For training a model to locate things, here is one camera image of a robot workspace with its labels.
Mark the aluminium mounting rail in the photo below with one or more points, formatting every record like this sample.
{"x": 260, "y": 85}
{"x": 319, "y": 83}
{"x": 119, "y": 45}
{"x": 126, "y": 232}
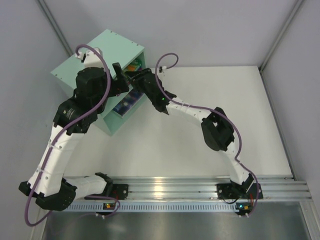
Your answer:
{"x": 204, "y": 189}

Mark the perforated grey cable duct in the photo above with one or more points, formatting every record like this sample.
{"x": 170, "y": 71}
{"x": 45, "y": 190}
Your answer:
{"x": 158, "y": 207}

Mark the mint green shelf cabinet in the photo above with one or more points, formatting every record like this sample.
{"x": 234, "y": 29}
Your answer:
{"x": 115, "y": 49}

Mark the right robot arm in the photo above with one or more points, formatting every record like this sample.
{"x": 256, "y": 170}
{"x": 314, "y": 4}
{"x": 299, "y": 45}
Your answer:
{"x": 217, "y": 132}

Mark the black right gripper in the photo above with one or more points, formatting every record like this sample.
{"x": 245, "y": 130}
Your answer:
{"x": 141, "y": 78}

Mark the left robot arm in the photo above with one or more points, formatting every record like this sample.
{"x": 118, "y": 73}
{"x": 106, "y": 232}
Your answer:
{"x": 51, "y": 190}

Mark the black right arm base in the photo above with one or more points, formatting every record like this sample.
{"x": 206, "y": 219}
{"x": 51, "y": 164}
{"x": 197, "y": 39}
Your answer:
{"x": 230, "y": 191}

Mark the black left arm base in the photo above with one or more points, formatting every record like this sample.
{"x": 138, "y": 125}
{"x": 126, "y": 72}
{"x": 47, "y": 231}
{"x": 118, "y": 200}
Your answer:
{"x": 117, "y": 191}

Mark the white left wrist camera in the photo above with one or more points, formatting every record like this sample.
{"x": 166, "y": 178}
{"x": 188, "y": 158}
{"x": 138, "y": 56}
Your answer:
{"x": 89, "y": 59}

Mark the green Storey Treehouse book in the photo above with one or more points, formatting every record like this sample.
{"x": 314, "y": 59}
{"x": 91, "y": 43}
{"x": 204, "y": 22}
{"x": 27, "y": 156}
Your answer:
{"x": 135, "y": 65}

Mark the dark Robinson Crusoe book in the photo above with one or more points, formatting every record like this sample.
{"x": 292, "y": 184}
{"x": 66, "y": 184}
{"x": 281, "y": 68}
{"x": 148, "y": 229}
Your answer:
{"x": 127, "y": 103}

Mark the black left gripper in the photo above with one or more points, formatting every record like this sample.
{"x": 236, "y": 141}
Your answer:
{"x": 119, "y": 81}

